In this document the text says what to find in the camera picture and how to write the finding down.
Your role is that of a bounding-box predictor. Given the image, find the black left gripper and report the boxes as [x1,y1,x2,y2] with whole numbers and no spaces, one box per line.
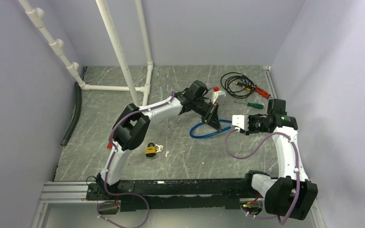
[192,98,221,132]

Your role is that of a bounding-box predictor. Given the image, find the blue cable lock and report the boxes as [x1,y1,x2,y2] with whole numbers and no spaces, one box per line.
[189,119,232,139]

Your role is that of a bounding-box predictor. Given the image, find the keys of yellow padlock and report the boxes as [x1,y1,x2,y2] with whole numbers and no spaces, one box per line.
[155,144,163,153]

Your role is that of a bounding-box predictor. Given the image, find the yellow padlock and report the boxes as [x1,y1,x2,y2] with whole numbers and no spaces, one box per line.
[145,142,157,158]

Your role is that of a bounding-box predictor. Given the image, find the red cable padlock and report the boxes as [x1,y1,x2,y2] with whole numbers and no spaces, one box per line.
[106,143,113,149]

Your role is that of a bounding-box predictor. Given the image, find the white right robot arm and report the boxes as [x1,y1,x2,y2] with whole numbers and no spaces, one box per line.
[232,99,318,222]

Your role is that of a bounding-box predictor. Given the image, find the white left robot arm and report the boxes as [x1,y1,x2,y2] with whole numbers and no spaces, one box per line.
[96,80,222,200]

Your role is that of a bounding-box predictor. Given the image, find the yellow black screwdriver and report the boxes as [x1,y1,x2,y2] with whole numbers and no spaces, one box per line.
[235,82,255,93]

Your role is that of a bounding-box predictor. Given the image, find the green handled screwdriver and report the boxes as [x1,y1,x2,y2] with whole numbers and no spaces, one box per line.
[234,101,264,110]

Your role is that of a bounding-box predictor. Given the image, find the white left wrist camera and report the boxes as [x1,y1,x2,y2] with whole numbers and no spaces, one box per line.
[210,86,226,104]

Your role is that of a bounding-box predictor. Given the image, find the red handled wrench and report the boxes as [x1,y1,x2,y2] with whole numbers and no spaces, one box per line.
[255,86,273,99]

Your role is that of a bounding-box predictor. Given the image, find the black coiled cable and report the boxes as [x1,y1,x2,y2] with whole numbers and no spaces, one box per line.
[220,72,256,99]

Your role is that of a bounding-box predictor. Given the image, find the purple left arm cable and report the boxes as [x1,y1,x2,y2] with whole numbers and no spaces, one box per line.
[96,86,216,228]

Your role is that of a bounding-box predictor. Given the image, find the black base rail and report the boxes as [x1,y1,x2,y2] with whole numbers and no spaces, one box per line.
[86,178,259,212]

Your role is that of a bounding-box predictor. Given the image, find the black corrugated hose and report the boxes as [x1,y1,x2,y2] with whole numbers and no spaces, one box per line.
[60,82,83,147]

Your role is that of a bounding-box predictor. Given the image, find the aluminium extrusion frame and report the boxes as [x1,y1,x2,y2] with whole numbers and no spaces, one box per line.
[31,181,328,228]

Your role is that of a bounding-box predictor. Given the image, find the white PVC pipe frame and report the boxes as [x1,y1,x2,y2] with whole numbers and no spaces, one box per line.
[19,0,154,106]

